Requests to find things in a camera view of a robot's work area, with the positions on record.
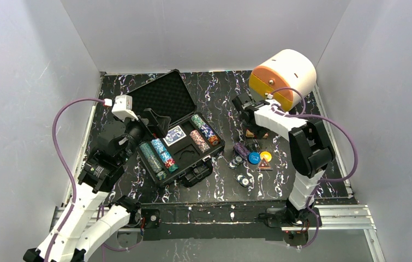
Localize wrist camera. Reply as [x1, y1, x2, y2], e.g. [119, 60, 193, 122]
[265, 93, 274, 105]
[111, 94, 139, 122]

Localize lower loose poker chips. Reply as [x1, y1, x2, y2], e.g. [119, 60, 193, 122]
[236, 174, 251, 187]

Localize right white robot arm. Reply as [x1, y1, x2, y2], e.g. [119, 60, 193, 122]
[232, 93, 335, 225]

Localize blue playing card deck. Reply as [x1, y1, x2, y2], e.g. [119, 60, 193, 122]
[164, 125, 186, 146]

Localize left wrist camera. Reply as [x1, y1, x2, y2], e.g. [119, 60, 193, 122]
[111, 94, 139, 122]

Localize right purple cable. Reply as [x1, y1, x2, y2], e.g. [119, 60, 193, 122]
[266, 87, 359, 249]

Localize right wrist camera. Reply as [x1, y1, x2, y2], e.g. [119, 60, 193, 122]
[265, 93, 274, 105]

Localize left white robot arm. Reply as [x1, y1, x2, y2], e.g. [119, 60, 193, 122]
[23, 108, 171, 261]

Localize black poker set case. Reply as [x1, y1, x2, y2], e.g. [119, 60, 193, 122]
[126, 69, 225, 187]

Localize yellow dealer button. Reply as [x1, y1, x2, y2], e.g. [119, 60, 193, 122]
[260, 151, 272, 162]

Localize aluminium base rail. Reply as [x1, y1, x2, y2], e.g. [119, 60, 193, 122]
[49, 204, 387, 262]

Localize round pastel drawer box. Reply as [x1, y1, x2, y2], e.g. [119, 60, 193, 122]
[249, 49, 317, 111]

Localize blue dealer button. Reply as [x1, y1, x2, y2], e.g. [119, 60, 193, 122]
[248, 152, 261, 165]

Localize upper loose poker chips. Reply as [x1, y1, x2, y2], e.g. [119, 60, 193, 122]
[228, 156, 243, 169]

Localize red triangle card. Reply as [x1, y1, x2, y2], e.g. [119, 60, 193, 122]
[258, 158, 273, 171]

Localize loose poker chips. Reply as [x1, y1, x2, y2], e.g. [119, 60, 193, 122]
[228, 156, 243, 169]
[236, 174, 251, 187]

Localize purple poker chip stack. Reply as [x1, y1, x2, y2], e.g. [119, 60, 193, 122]
[233, 142, 250, 159]

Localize red playing card deck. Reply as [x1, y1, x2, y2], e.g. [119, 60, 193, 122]
[246, 129, 268, 139]

